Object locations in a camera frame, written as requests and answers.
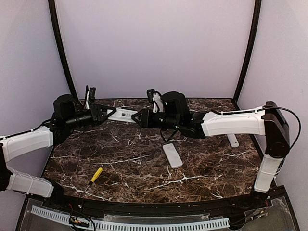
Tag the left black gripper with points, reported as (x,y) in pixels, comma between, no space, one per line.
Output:
(96,109)

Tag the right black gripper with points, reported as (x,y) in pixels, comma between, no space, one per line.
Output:
(145,118)

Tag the white remote with display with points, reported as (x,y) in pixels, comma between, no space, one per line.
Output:
(123,115)

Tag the yellow handled screwdriver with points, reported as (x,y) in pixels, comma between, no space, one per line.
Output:
(95,176)

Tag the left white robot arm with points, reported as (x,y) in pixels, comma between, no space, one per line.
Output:
(69,114)

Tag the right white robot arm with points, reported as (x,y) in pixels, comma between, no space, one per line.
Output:
(172,112)

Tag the white centre remote control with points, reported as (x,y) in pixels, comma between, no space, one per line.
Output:
(172,155)

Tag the white remote control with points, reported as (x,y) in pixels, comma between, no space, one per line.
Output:
(233,140)
(172,155)

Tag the white right remote control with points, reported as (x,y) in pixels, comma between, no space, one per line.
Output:
(233,140)

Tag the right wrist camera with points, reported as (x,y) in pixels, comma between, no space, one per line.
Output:
(154,98)

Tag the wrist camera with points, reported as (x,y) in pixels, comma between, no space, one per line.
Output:
(90,95)
(154,98)

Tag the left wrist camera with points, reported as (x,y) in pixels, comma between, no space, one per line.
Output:
(90,95)

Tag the left black frame post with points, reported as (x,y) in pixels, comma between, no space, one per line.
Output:
(60,47)

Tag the black frame post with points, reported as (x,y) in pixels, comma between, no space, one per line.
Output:
(249,50)
(60,47)

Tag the white slotted cable duct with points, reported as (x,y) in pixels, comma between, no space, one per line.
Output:
(131,223)

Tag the black front table rail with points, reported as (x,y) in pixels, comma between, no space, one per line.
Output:
(95,208)

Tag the right black frame post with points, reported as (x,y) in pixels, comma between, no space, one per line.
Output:
(249,50)

